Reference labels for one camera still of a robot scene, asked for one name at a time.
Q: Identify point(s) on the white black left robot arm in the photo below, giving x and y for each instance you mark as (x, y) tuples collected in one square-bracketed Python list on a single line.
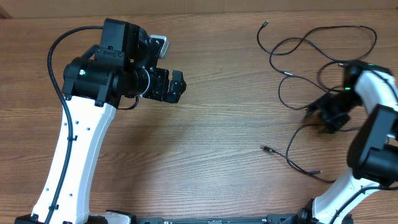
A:
[(123, 64)]

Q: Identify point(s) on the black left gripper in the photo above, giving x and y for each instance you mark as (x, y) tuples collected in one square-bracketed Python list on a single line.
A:
[(160, 91)]

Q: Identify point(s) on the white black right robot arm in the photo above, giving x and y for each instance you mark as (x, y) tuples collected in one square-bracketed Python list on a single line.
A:
[(372, 161)]

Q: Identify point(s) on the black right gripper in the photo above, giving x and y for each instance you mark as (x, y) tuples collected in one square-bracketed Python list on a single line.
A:
[(335, 122)]

